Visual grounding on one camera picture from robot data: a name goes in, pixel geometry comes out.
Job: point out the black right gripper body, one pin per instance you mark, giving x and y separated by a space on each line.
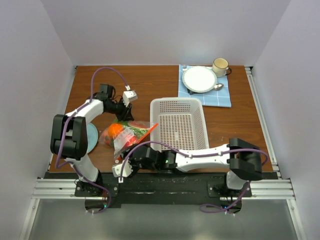
137 165

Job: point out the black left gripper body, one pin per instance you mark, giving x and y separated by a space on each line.
119 109

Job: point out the clear orange zip top bag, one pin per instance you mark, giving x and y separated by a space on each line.
122 135

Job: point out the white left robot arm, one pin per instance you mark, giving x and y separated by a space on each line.
69 139

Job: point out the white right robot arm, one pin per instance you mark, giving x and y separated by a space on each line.
243 161

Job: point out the fake orange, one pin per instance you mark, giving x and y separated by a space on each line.
114 130

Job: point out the fake red apple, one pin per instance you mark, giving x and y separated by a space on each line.
128 140

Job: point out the fake watermelon slice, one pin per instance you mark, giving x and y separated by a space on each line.
137 125

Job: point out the fake tomato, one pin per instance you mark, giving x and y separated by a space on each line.
106 139

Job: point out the blue beige round plate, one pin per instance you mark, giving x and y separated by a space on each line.
92 137

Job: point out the white perforated plastic basket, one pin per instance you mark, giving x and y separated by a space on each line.
181 123

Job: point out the white round plate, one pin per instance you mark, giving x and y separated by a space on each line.
199 79

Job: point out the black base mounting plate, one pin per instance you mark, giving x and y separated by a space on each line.
160 189

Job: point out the metal spoon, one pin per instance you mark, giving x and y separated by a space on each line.
218 86

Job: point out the cream enamel mug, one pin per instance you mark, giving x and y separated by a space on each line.
221 67

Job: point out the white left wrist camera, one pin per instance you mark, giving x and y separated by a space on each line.
128 97

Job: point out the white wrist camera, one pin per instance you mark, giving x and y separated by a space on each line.
128 97
122 170

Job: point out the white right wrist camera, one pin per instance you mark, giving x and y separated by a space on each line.
122 170

